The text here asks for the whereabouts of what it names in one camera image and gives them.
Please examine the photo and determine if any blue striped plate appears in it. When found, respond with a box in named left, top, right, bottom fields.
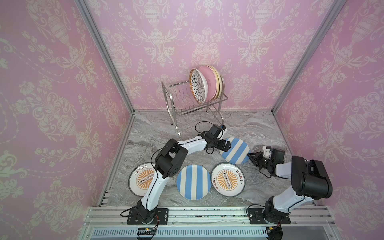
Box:
left=219, top=137, right=251, bottom=165
left=177, top=165, right=212, bottom=201

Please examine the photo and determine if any orange sunburst plate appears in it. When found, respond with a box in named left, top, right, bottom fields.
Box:
left=128, top=162, right=156, bottom=197
left=211, top=163, right=246, bottom=197

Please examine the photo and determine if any yellow bear plate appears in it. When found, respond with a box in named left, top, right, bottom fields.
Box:
left=211, top=66, right=219, bottom=100

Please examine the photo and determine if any cream beige plate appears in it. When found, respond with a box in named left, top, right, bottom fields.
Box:
left=217, top=71, right=225, bottom=98

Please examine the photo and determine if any pink bear plate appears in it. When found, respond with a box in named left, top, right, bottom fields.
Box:
left=198, top=65, right=217, bottom=102

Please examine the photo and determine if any brown rim petal pattern plate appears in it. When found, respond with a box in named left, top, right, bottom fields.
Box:
left=189, top=68, right=208, bottom=104

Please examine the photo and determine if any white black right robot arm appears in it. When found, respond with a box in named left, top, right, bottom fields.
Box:
left=247, top=147, right=333, bottom=224

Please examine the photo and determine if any stainless steel dish rack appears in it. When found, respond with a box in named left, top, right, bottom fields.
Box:
left=162, top=73, right=228, bottom=139

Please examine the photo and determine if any small circuit board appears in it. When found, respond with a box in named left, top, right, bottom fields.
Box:
left=138, top=227, right=157, bottom=238

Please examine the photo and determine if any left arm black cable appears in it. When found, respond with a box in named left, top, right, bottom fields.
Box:
left=119, top=120, right=224, bottom=218

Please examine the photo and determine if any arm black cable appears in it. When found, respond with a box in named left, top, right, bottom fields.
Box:
left=257, top=166, right=289, bottom=181
left=119, top=120, right=224, bottom=218

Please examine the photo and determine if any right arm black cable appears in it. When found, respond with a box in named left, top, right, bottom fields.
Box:
left=257, top=166, right=289, bottom=181

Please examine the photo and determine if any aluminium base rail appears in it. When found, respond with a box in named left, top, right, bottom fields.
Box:
left=78, top=206, right=342, bottom=240

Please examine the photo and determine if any left aluminium corner post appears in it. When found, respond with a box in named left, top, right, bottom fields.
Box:
left=74, top=0, right=135, bottom=116

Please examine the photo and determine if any aluminium corner post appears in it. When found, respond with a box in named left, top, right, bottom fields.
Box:
left=271, top=0, right=347, bottom=116
left=74, top=0, right=135, bottom=116

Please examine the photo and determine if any right aluminium corner post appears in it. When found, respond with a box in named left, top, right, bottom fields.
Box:
left=271, top=0, right=347, bottom=116

